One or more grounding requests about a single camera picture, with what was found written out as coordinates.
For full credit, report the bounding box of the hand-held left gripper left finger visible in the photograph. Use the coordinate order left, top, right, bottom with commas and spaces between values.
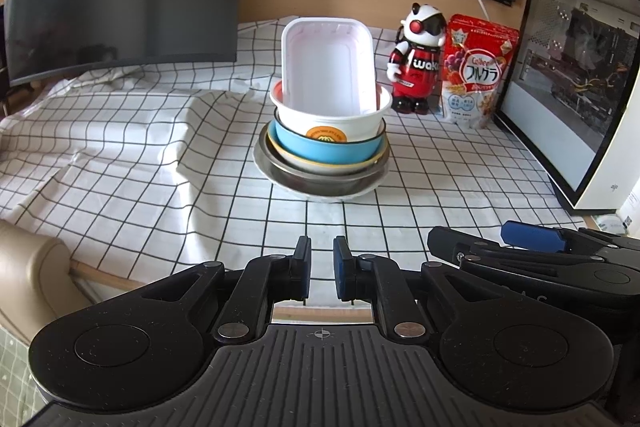
122, 235, 313, 344

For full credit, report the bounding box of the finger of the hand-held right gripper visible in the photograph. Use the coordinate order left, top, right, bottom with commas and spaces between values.
501, 220, 640, 253
427, 226, 640, 313

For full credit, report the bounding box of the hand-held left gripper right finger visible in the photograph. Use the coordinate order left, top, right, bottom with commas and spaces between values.
332, 235, 531, 343

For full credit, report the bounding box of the white floral bowl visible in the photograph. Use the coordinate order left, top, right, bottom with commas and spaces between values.
252, 134, 391, 203

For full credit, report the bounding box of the stainless steel bowl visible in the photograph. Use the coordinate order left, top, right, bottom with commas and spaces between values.
257, 127, 390, 196

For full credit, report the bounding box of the white bowl with yellow rim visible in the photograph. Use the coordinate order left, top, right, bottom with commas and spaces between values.
266, 122, 389, 176

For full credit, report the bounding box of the blue bowl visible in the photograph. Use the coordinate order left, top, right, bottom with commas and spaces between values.
273, 109, 387, 168

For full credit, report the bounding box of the white paper bowl orange label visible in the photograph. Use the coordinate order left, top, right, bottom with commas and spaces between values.
269, 81, 394, 144

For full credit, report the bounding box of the white and red plastic tray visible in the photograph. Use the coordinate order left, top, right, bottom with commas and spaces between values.
280, 17, 377, 117

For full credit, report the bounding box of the white labelled box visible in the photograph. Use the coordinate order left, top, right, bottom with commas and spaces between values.
592, 189, 640, 239

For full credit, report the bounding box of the red cereal bag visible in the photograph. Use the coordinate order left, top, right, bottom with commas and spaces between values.
439, 13, 521, 130

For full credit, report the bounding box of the red white robot toy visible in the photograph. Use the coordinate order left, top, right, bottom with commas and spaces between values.
386, 1, 447, 116

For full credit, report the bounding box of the beige chair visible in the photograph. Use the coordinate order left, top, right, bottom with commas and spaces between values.
0, 219, 97, 344

